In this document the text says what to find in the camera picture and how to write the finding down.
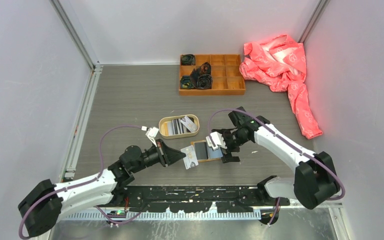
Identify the orange wooden compartment tray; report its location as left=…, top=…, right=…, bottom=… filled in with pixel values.
left=178, top=54, right=246, bottom=96

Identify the stack of credit cards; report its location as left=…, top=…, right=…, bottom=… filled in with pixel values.
left=161, top=115, right=199, bottom=137

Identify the pink crumpled cloth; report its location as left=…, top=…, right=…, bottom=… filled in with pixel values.
left=239, top=34, right=323, bottom=139

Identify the dark rolled fabric top left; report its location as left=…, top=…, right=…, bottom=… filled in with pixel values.
left=180, top=54, right=196, bottom=66

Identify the beige oval card tray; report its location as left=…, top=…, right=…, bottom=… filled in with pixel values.
left=158, top=114, right=200, bottom=140

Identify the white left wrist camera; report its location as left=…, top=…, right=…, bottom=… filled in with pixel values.
left=145, top=127, right=159, bottom=146

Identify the dark rolled fabric bottom centre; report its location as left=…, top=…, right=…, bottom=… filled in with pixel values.
left=195, top=74, right=213, bottom=90

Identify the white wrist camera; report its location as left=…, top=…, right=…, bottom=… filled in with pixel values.
left=206, top=131, right=227, bottom=151
left=145, top=127, right=159, bottom=146

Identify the orange leather card holder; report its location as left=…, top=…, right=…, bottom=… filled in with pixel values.
left=191, top=140, right=223, bottom=163

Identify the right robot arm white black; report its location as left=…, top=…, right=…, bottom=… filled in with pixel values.
left=207, top=107, right=344, bottom=210

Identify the dark rolled fabric bottom left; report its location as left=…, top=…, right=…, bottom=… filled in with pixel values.
left=179, top=75, right=195, bottom=90

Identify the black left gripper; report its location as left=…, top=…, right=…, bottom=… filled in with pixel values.
left=131, top=138, right=186, bottom=173

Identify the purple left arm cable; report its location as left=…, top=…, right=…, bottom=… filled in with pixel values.
left=18, top=124, right=150, bottom=240

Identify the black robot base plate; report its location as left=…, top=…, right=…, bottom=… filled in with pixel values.
left=94, top=184, right=291, bottom=215

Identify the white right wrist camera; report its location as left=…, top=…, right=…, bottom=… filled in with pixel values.
left=206, top=131, right=227, bottom=151

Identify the dark credit card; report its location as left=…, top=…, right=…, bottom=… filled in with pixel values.
left=193, top=141, right=208, bottom=161

